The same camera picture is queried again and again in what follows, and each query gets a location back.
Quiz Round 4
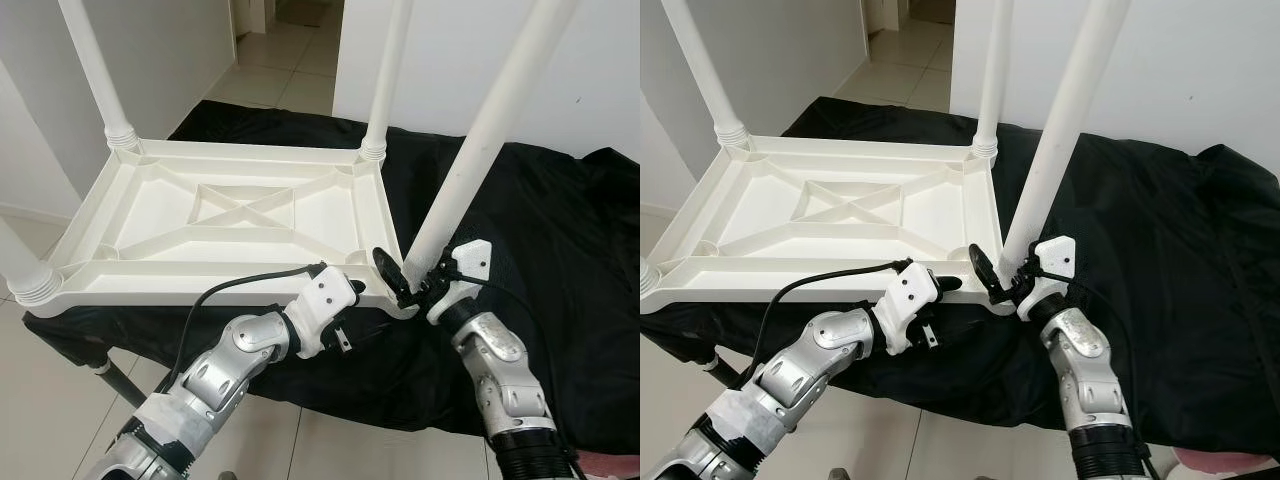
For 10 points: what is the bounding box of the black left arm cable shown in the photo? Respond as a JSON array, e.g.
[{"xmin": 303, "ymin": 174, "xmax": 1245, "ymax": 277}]
[
  {"xmin": 745, "ymin": 260, "xmax": 913, "ymax": 386},
  {"xmin": 165, "ymin": 263, "xmax": 329, "ymax": 391}
]

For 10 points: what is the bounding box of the pale door frame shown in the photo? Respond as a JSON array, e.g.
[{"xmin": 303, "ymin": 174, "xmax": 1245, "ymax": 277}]
[
  {"xmin": 232, "ymin": 0, "xmax": 271, "ymax": 39},
  {"xmin": 868, "ymin": 0, "xmax": 906, "ymax": 36}
]

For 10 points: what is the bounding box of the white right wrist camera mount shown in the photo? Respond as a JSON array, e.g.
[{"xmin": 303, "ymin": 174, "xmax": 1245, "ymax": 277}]
[
  {"xmin": 425, "ymin": 240, "xmax": 494, "ymax": 323},
  {"xmin": 1018, "ymin": 236, "xmax": 1079, "ymax": 319}
]

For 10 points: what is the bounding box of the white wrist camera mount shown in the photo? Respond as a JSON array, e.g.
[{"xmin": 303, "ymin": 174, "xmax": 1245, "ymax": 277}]
[
  {"xmin": 283, "ymin": 265, "xmax": 366, "ymax": 359},
  {"xmin": 1018, "ymin": 236, "xmax": 1079, "ymax": 319},
  {"xmin": 425, "ymin": 240, "xmax": 494, "ymax": 323},
  {"xmin": 870, "ymin": 262, "xmax": 946, "ymax": 356}
]

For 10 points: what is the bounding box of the white plastic table top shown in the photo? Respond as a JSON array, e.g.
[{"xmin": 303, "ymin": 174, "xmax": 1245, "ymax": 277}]
[
  {"xmin": 5, "ymin": 138, "xmax": 421, "ymax": 321},
  {"xmin": 640, "ymin": 135, "xmax": 1016, "ymax": 319}
]

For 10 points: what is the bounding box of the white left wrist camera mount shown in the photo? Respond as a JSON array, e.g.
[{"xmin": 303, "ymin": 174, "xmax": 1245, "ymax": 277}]
[
  {"xmin": 870, "ymin": 262, "xmax": 946, "ymax": 356},
  {"xmin": 283, "ymin": 265, "xmax": 366, "ymax": 359}
]

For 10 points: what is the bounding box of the pink round seat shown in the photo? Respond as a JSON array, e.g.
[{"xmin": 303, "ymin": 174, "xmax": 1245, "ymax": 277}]
[
  {"xmin": 1170, "ymin": 448, "xmax": 1280, "ymax": 480},
  {"xmin": 575, "ymin": 450, "xmax": 641, "ymax": 480}
]

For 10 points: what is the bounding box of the black metal table leg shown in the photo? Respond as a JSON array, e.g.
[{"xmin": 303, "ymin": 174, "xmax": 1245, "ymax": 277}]
[
  {"xmin": 92, "ymin": 362, "xmax": 146, "ymax": 406},
  {"xmin": 705, "ymin": 355, "xmax": 751, "ymax": 391}
]

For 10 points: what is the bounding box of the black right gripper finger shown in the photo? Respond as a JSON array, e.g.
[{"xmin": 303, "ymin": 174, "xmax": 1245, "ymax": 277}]
[
  {"xmin": 968, "ymin": 243, "xmax": 1003, "ymax": 296},
  {"xmin": 372, "ymin": 248, "xmax": 411, "ymax": 301}
]

